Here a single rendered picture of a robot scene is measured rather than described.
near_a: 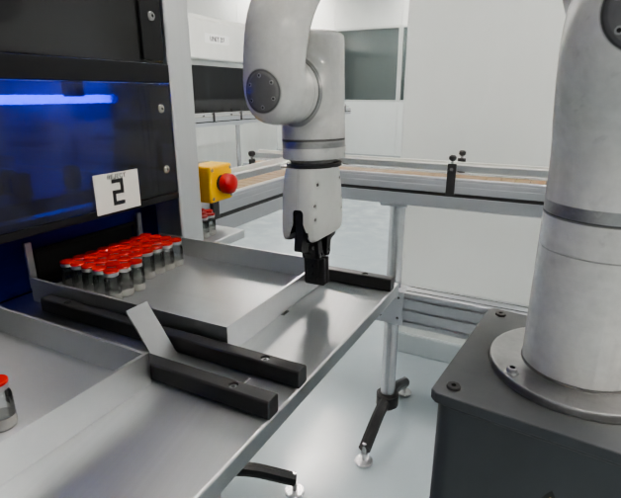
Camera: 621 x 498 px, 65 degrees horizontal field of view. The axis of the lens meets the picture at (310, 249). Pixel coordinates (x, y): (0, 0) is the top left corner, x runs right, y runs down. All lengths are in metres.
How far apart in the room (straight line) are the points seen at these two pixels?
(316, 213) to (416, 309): 1.03
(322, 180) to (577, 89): 0.31
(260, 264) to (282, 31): 0.40
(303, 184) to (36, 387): 0.37
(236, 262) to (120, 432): 0.44
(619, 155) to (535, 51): 1.54
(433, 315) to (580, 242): 1.12
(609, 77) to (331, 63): 0.31
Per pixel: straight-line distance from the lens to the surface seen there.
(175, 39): 0.91
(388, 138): 9.06
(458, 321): 1.61
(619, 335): 0.57
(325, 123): 0.63
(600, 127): 0.50
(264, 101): 0.57
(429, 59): 2.10
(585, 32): 0.47
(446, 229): 2.14
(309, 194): 0.63
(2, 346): 0.68
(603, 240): 0.53
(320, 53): 0.63
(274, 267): 0.81
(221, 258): 0.87
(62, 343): 0.63
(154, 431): 0.48
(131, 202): 0.83
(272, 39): 0.56
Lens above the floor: 1.16
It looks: 18 degrees down
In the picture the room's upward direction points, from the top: straight up
